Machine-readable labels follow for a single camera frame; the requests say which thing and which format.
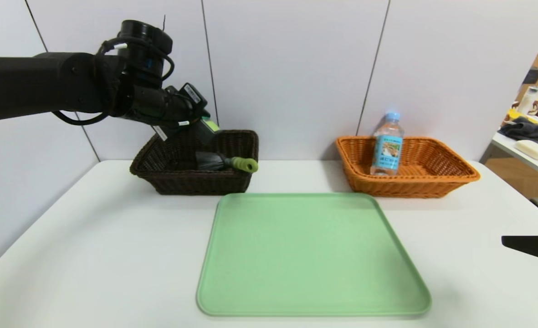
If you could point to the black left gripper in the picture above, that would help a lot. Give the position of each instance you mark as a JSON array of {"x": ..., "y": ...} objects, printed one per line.
[{"x": 203, "y": 129}]

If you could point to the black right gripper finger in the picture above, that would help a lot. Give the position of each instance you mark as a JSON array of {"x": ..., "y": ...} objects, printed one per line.
[{"x": 537, "y": 248}]

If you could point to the black pump bottle green label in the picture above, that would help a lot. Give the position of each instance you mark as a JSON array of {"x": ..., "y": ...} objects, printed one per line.
[{"x": 209, "y": 127}]

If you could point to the clear water bottle blue cap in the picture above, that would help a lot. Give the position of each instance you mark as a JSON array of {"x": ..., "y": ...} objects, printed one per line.
[{"x": 387, "y": 150}]

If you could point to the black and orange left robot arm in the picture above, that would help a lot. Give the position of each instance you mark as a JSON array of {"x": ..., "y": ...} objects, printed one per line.
[{"x": 36, "y": 84}]

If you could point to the dark brown wicker basket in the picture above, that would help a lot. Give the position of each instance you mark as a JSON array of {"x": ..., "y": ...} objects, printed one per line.
[{"x": 196, "y": 182}]

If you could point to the orange wicker basket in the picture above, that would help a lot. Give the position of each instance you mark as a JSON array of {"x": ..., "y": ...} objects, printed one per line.
[{"x": 432, "y": 182}]

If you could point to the white soap block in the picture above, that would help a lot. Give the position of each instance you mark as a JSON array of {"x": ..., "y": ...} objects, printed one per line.
[{"x": 532, "y": 150}]

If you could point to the dark grey cloth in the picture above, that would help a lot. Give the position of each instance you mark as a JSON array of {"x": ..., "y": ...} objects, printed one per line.
[{"x": 528, "y": 131}]

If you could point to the yellow background item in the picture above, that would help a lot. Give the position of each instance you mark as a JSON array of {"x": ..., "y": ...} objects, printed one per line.
[{"x": 517, "y": 116}]

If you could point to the white plastic bottle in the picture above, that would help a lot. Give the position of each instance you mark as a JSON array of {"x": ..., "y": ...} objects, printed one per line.
[{"x": 526, "y": 102}]

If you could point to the light green plastic tray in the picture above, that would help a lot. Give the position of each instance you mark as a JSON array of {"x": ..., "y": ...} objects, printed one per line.
[{"x": 314, "y": 264}]

